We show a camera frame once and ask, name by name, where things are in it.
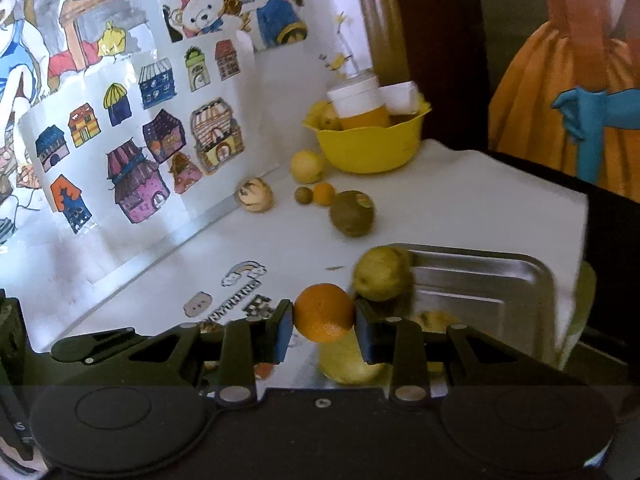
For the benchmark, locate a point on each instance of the brown kiwi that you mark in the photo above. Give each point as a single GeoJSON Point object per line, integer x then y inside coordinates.
{"type": "Point", "coordinates": [351, 214]}

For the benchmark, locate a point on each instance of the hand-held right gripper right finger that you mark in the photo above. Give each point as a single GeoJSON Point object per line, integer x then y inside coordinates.
{"type": "Point", "coordinates": [365, 336]}

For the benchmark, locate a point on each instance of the colourful houses drawing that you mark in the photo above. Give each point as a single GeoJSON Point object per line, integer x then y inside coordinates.
{"type": "Point", "coordinates": [130, 180]}

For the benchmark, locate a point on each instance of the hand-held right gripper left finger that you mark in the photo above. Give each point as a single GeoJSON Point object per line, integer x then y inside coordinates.
{"type": "Point", "coordinates": [282, 334]}

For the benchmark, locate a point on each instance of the small yellow lemon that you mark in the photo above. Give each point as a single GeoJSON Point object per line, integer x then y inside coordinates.
{"type": "Point", "coordinates": [381, 272]}

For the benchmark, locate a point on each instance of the large yellow lemon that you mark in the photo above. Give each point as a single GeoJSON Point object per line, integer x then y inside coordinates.
{"type": "Point", "coordinates": [345, 362]}

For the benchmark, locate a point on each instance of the small brown fruit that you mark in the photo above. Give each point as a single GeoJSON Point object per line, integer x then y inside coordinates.
{"type": "Point", "coordinates": [303, 195]}

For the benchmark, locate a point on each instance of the orange dress girl poster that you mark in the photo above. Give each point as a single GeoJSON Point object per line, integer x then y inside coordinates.
{"type": "Point", "coordinates": [550, 60]}

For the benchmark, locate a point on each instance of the striped pepino melon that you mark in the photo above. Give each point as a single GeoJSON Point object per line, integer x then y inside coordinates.
{"type": "Point", "coordinates": [255, 195]}

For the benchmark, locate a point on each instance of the brown wooden door frame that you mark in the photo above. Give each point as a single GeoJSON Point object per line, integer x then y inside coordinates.
{"type": "Point", "coordinates": [380, 20]}

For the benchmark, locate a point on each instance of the small orange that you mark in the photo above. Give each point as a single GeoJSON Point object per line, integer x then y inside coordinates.
{"type": "Point", "coordinates": [324, 194]}
{"type": "Point", "coordinates": [324, 312]}

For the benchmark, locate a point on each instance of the metal tray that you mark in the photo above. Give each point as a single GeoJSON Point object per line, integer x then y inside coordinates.
{"type": "Point", "coordinates": [475, 290]}

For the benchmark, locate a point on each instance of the yellow plastic bowl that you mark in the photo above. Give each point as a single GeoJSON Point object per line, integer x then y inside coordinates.
{"type": "Point", "coordinates": [370, 147]}

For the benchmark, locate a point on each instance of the dark wooden cabinet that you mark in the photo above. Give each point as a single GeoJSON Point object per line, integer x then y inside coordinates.
{"type": "Point", "coordinates": [450, 35]}

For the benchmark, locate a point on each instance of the boy with fan drawing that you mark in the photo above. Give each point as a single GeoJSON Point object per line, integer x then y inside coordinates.
{"type": "Point", "coordinates": [75, 25]}

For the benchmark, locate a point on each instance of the girl with teddy drawing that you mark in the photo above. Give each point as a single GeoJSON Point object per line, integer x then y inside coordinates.
{"type": "Point", "coordinates": [200, 10]}

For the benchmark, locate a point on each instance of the white folded tissue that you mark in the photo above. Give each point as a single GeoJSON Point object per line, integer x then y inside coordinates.
{"type": "Point", "coordinates": [400, 96]}

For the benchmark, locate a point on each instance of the white and orange cup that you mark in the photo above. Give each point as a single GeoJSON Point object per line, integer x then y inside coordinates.
{"type": "Point", "coordinates": [356, 97]}

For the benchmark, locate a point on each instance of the yellow flower twig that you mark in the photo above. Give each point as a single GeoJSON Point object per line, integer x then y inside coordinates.
{"type": "Point", "coordinates": [336, 62]}

